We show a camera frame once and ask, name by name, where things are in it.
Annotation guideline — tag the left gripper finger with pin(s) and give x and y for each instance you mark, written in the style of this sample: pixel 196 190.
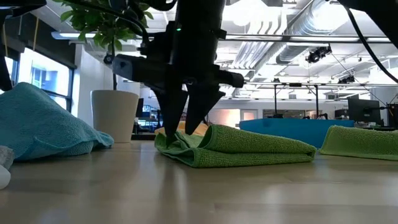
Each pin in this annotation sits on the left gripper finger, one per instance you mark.
pixel 171 112
pixel 200 105

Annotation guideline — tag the orange microfiber towel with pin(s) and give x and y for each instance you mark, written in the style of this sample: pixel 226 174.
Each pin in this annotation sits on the orange microfiber towel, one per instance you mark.
pixel 200 129

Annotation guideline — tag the dark green microfiber towel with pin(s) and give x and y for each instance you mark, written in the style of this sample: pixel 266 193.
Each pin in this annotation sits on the dark green microfiber towel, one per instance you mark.
pixel 242 146

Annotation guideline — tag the teal microfiber towel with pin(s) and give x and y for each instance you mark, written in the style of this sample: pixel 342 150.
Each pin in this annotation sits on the teal microfiber towel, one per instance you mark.
pixel 40 124

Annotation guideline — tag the light green microfiber towel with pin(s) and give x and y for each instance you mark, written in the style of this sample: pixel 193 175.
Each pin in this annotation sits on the light green microfiber towel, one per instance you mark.
pixel 360 143

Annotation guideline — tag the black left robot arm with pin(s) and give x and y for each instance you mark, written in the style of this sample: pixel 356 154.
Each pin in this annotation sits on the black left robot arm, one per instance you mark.
pixel 199 18

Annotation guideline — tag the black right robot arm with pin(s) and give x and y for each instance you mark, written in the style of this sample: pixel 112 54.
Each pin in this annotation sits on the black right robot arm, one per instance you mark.
pixel 382 15

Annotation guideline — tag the grey microfiber towel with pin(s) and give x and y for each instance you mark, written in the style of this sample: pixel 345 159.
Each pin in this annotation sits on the grey microfiber towel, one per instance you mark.
pixel 4 161

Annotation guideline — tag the white plant pot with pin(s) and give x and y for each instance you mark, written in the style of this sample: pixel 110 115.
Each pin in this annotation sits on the white plant pot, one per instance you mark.
pixel 115 115

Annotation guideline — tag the blue plastic bin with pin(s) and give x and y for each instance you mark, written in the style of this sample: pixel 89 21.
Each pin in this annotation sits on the blue plastic bin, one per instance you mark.
pixel 280 130

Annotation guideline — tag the long ceiling light bar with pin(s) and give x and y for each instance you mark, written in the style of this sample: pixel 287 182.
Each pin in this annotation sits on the long ceiling light bar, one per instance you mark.
pixel 280 38

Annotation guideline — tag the green leafy plant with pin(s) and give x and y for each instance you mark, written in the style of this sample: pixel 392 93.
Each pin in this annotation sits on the green leafy plant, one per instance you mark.
pixel 102 25

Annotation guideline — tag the office window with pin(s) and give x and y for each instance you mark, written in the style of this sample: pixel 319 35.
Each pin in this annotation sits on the office window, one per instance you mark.
pixel 43 74

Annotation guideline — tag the black background monitor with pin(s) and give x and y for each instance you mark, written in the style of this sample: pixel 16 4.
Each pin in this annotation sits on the black background monitor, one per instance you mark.
pixel 363 110

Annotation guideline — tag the black ceiling camera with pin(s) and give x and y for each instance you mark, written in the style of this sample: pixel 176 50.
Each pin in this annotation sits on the black ceiling camera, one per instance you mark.
pixel 108 58
pixel 317 54

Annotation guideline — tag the silver ventilation duct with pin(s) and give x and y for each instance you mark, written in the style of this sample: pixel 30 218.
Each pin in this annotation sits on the silver ventilation duct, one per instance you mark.
pixel 298 31

